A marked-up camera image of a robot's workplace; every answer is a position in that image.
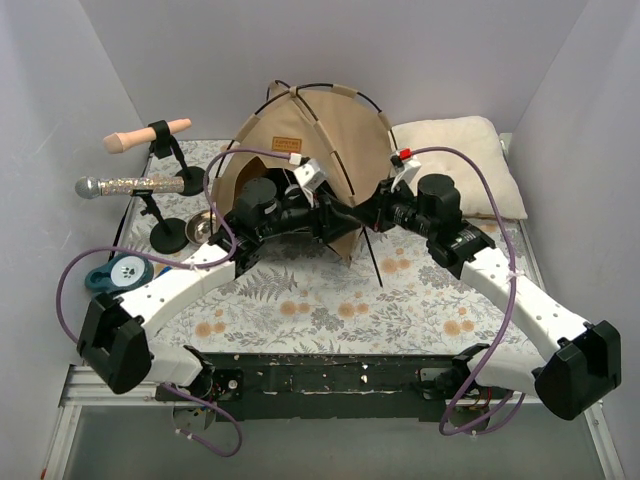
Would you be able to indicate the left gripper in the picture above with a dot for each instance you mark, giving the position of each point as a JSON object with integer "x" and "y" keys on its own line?
{"x": 325, "y": 216}

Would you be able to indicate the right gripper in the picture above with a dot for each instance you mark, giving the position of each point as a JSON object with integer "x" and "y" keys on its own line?
{"x": 379, "y": 207}

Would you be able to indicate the beige fabric pet tent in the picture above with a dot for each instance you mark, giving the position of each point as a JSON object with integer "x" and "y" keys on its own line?
{"x": 303, "y": 163}

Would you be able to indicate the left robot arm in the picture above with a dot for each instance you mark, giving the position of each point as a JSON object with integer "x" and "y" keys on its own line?
{"x": 118, "y": 335}

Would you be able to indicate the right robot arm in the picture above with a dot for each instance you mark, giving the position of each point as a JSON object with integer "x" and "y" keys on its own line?
{"x": 582, "y": 360}

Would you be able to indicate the stainless steel pet bowl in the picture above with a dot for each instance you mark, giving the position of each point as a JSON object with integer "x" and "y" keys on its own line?
{"x": 200, "y": 227}

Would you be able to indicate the floral patterned table mat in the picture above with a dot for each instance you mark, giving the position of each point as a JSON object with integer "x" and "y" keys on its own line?
{"x": 301, "y": 297}

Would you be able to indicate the black round stand base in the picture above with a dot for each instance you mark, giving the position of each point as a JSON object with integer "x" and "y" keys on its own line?
{"x": 168, "y": 235}

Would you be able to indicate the peach toy microphone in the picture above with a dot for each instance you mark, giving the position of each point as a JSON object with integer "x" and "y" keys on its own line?
{"x": 120, "y": 142}

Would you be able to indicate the silver glitter toy microphone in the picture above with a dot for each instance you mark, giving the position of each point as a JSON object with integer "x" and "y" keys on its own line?
{"x": 91, "y": 188}

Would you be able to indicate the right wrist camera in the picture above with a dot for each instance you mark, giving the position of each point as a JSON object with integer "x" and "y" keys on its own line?
{"x": 404, "y": 167}

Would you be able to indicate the black table front frame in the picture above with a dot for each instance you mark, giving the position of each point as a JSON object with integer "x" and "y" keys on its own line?
{"x": 276, "y": 387}

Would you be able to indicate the aluminium rail frame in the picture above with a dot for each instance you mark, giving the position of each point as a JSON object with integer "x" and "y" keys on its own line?
{"x": 84, "y": 388}

